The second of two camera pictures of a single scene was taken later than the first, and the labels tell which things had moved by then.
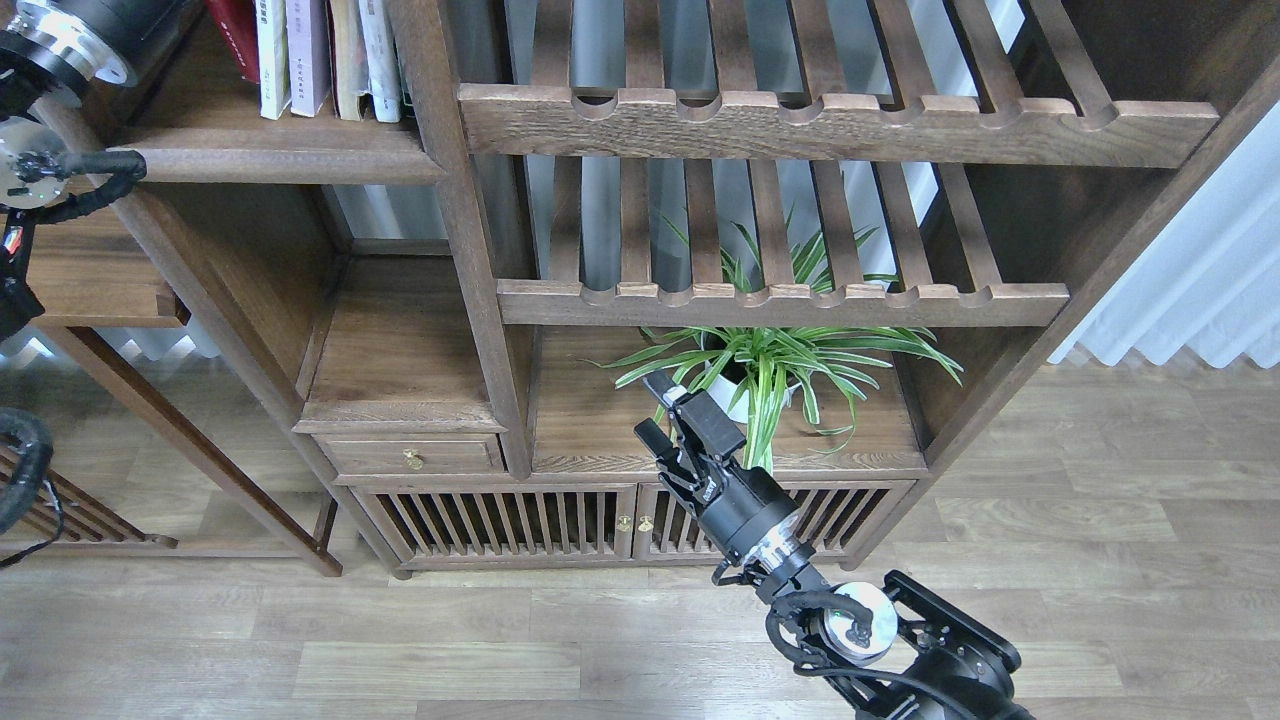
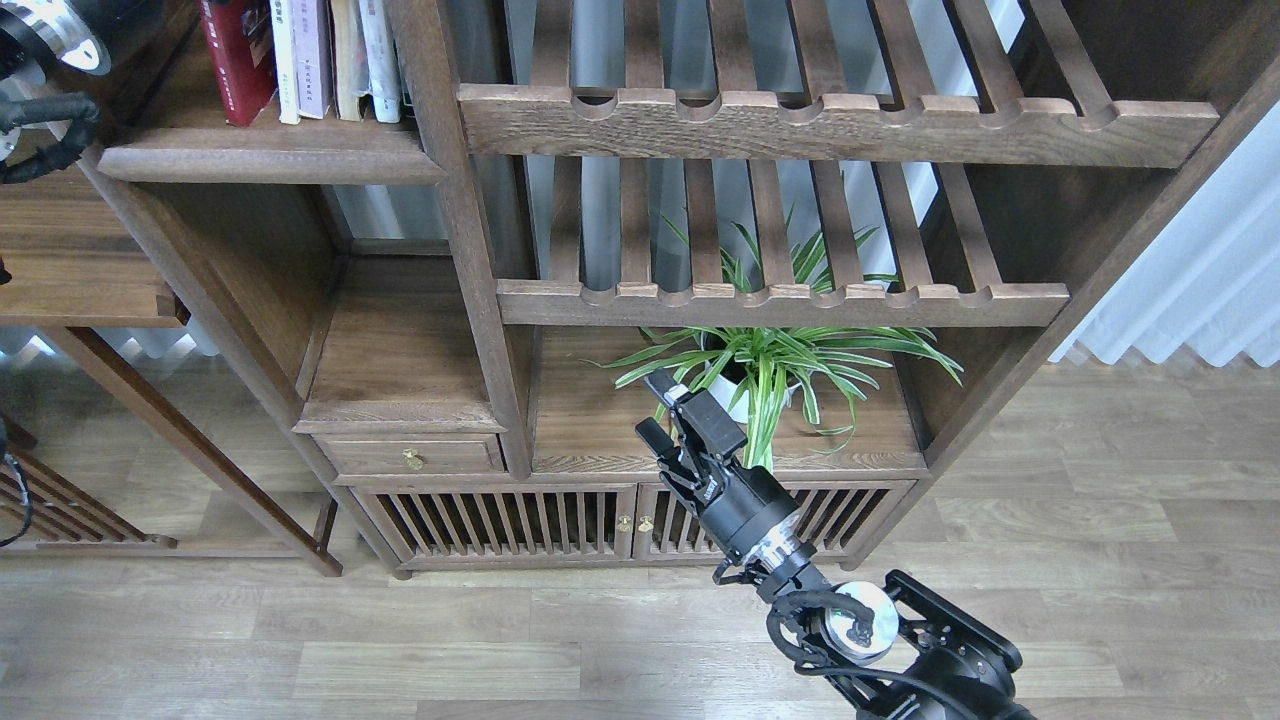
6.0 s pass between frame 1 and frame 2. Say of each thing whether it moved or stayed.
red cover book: moved
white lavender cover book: stayed
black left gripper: stayed
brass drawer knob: stayed
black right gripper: stayed
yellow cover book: moved
